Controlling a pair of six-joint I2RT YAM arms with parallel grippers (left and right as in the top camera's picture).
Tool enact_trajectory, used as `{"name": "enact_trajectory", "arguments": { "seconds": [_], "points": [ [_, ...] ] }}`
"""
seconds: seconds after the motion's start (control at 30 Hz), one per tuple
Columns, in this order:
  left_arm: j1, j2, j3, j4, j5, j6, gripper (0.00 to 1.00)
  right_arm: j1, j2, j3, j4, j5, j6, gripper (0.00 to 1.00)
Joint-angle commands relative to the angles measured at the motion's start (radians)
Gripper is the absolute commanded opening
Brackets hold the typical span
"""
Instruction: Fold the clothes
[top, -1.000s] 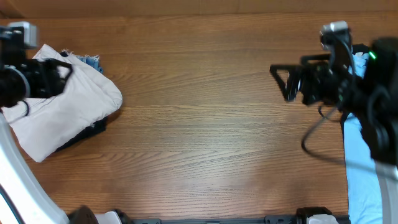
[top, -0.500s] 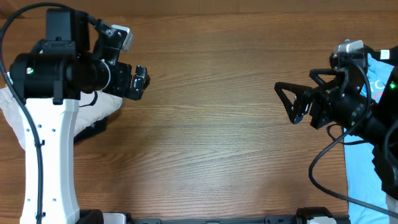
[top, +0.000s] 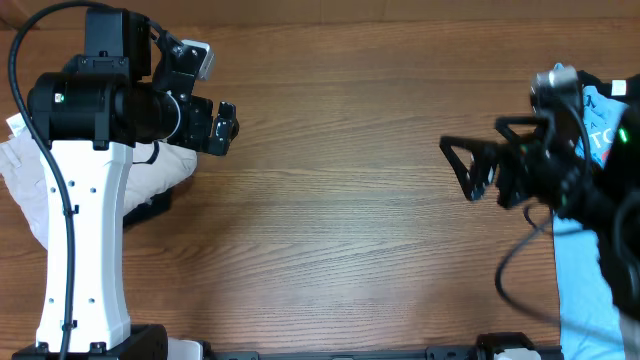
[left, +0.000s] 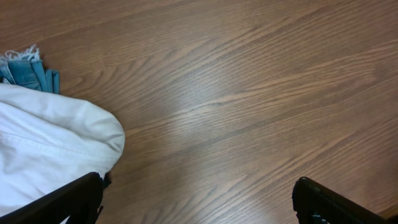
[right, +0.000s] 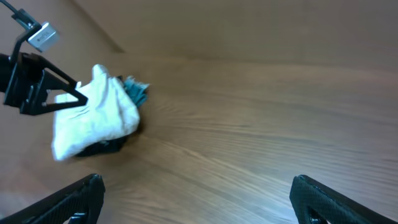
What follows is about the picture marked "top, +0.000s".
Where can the black folded garment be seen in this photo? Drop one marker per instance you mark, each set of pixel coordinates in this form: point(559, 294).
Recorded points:
point(155, 206)

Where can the beige khaki shorts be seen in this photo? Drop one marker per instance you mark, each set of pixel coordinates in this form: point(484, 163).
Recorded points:
point(156, 168)

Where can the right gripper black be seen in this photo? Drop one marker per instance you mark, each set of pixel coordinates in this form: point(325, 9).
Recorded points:
point(507, 167)

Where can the black garment right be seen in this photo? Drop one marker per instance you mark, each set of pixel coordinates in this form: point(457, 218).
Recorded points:
point(600, 94)

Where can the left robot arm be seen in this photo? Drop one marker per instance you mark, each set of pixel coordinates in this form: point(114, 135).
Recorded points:
point(132, 84)

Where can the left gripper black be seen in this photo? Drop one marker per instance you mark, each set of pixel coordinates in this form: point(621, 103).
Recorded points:
point(198, 138)

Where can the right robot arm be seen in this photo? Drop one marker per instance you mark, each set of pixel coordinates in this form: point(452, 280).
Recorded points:
point(608, 203)

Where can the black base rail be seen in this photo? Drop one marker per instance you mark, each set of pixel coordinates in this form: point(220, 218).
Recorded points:
point(490, 346)

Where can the light blue t-shirt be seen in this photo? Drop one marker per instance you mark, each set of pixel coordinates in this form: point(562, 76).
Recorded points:
point(585, 297)

